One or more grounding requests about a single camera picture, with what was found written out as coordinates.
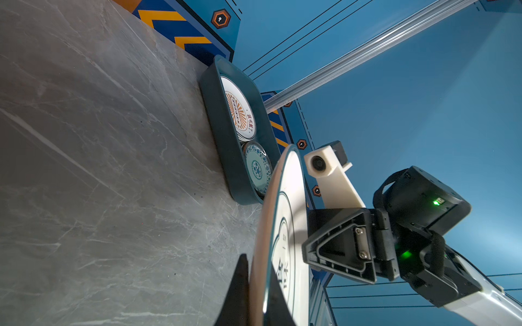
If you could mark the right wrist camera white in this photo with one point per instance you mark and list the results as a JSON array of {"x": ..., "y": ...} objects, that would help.
[{"x": 328, "y": 165}]

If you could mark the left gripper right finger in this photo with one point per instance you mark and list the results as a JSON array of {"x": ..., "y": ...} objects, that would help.
[{"x": 277, "y": 312}]

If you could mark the teal plastic bin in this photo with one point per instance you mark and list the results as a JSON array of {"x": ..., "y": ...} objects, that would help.
[{"x": 229, "y": 147}]

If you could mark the right aluminium corner post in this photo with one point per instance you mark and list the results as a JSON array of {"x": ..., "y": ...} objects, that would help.
[{"x": 407, "y": 28}]

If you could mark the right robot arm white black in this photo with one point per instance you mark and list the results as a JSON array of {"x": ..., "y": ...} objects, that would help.
[{"x": 491, "y": 306}]

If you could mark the white orange sunburst plate back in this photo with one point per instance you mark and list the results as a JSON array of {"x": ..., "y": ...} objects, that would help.
[{"x": 241, "y": 112}]

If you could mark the white plate flower outline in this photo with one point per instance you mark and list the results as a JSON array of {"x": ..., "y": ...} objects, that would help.
[{"x": 281, "y": 232}]

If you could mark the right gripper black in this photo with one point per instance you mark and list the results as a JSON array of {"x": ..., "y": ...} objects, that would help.
[{"x": 421, "y": 210}]

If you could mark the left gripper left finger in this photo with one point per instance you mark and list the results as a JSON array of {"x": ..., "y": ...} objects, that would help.
[{"x": 235, "y": 310}]

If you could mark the small green patterned plate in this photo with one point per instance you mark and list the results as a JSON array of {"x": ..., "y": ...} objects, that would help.
[{"x": 259, "y": 167}]

